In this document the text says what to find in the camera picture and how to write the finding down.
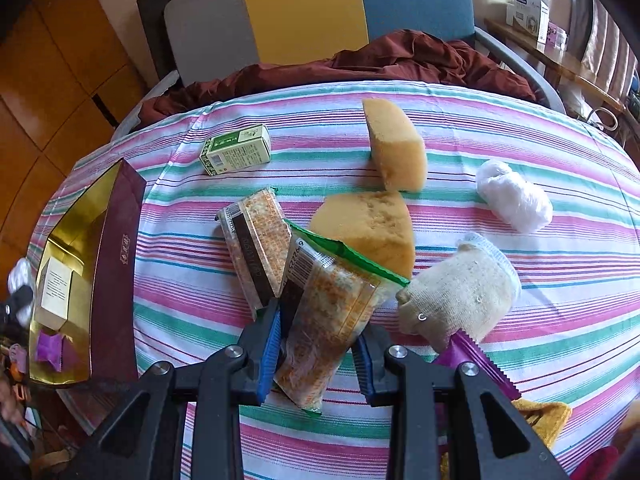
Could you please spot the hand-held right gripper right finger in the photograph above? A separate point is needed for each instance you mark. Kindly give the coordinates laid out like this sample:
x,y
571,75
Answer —
x,y
362,370

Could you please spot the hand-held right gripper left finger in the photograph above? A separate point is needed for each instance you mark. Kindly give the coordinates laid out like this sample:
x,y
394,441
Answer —
x,y
270,355

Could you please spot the snack packet with green edge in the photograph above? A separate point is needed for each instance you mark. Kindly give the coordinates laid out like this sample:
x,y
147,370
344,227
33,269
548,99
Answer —
x,y
325,320

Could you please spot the snack packet with dark stripe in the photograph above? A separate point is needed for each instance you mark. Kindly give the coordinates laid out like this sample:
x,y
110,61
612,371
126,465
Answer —
x,y
255,245

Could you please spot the maroon gift box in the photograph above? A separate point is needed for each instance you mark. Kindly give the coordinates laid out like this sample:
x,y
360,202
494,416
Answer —
x,y
115,270

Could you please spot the yellow cloth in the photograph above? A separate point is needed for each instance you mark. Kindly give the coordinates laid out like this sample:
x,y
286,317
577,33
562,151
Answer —
x,y
545,417

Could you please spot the green patterned carton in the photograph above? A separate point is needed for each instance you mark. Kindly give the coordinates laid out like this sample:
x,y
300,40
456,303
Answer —
x,y
235,152

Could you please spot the white plastic bag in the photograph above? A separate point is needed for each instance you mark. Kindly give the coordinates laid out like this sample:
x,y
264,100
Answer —
x,y
515,197

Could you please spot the purple foil packet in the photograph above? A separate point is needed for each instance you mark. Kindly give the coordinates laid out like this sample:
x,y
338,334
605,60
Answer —
x,y
475,355

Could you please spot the white rolled sock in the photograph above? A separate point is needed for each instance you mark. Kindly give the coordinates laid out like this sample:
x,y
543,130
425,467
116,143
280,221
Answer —
x,y
460,295

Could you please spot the yellow sponge wedge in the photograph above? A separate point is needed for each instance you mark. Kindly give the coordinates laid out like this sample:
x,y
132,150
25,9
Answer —
x,y
365,225
395,150

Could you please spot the striped tablecloth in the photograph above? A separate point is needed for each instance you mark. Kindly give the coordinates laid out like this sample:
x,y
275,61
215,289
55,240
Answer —
x,y
550,270

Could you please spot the purple sachet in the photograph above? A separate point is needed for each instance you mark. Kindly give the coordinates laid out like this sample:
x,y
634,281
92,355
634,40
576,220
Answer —
x,y
50,350

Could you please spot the small white box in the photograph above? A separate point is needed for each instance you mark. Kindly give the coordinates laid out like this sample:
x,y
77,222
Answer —
x,y
55,285

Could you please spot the maroon blanket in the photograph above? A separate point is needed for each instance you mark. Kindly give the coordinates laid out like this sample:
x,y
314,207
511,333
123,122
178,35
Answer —
x,y
400,55

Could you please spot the grey yellow blue sofa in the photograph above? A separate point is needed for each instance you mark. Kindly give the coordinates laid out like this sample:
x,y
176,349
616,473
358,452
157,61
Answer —
x,y
300,10

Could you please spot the wooden side table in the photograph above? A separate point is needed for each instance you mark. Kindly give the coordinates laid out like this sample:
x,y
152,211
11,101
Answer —
x,y
555,62

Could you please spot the wooden wardrobe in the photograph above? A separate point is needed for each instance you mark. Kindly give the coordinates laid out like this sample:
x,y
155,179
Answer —
x,y
55,60

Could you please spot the small pink box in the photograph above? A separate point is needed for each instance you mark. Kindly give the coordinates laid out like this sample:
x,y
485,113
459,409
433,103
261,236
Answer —
x,y
556,35

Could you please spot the white and blue carton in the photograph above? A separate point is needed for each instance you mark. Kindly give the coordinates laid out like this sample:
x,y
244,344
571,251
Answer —
x,y
527,12

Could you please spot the beige curtain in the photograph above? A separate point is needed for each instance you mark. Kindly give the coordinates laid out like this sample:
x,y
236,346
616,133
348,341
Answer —
x,y
607,45

